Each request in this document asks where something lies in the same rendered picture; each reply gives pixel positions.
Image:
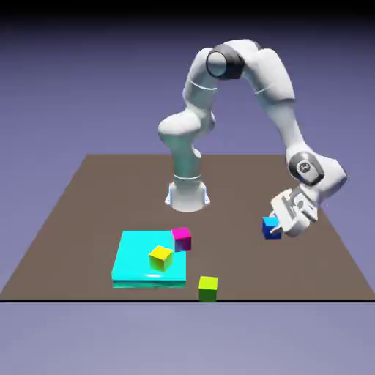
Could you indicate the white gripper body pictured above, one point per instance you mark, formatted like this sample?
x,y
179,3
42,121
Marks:
x,y
288,215

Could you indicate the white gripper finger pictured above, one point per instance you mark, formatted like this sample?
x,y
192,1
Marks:
x,y
274,230

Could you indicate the small blue cube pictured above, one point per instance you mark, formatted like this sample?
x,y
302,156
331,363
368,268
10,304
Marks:
x,y
269,227

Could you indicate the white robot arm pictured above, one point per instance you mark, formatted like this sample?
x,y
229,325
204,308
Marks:
x,y
275,88

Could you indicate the small green cube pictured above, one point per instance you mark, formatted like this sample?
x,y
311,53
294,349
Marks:
x,y
208,288

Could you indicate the small magenta cube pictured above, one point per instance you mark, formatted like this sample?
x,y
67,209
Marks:
x,y
181,238

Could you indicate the small yellow cube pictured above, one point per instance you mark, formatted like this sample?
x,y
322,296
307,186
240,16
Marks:
x,y
160,257

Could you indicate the large cyan box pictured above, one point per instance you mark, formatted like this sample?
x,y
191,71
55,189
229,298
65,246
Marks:
x,y
140,263

